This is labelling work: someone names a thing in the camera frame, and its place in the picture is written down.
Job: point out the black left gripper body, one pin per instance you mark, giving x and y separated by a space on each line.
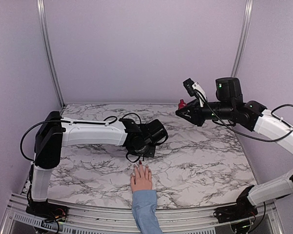
146 151

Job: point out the right aluminium corner post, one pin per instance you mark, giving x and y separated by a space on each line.
245 28

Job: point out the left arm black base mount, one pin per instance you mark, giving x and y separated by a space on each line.
49 211

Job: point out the blue shirt sleeve forearm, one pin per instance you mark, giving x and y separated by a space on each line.
144 206

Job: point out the aluminium corner post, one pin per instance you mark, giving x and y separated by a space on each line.
48 52
245 28

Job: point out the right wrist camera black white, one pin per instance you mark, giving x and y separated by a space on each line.
195 90

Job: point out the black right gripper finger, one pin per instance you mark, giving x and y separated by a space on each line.
186 115
190 106

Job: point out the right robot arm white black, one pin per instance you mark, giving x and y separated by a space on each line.
230 110

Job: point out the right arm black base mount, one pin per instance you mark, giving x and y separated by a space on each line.
242 209

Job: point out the left aluminium corner post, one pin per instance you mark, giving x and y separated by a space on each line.
48 52

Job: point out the red nail polish bottle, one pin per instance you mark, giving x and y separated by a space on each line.
182 104

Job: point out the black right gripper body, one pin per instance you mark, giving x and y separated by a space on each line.
199 119

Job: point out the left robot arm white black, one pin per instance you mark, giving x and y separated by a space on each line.
139 139

